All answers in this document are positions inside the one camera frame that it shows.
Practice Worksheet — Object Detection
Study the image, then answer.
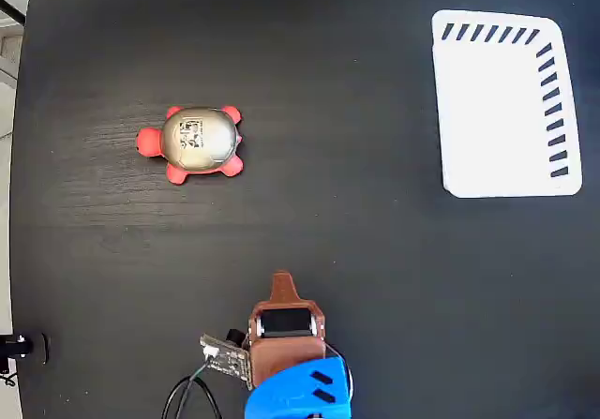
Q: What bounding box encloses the red turtle toy grey shell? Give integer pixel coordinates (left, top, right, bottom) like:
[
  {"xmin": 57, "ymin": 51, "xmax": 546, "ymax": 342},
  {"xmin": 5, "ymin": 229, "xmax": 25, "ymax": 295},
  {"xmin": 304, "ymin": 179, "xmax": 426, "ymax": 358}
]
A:
[{"xmin": 135, "ymin": 105, "xmax": 245, "ymax": 187}]

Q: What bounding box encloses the white plastic tray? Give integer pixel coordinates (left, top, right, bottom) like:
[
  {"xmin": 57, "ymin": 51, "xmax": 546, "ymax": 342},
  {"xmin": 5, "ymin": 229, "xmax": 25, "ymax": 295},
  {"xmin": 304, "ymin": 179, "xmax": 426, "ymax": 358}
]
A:
[{"xmin": 430, "ymin": 8, "xmax": 584, "ymax": 200}]

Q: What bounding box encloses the black table clamp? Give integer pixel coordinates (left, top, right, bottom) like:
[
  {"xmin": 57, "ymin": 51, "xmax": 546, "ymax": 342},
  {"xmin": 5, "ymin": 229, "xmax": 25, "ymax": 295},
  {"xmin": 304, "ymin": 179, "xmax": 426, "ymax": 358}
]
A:
[{"xmin": 0, "ymin": 332, "xmax": 51, "ymax": 376}]

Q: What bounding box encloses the black metal bar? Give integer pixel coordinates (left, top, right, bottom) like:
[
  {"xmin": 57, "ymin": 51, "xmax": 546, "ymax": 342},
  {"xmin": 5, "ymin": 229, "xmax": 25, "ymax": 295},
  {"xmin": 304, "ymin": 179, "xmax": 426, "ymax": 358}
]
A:
[{"xmin": 0, "ymin": 0, "xmax": 27, "ymax": 26}]

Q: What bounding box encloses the bare camera circuit board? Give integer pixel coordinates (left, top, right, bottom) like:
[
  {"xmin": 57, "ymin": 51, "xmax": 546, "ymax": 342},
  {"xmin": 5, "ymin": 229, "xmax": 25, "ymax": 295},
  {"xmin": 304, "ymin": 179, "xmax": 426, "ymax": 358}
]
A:
[{"xmin": 199, "ymin": 328, "xmax": 252, "ymax": 385}]

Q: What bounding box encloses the black camera cable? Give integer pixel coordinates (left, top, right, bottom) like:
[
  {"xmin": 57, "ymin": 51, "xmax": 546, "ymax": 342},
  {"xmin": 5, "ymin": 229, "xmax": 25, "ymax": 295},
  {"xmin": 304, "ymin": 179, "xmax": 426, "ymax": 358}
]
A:
[{"xmin": 160, "ymin": 361, "xmax": 224, "ymax": 419}]

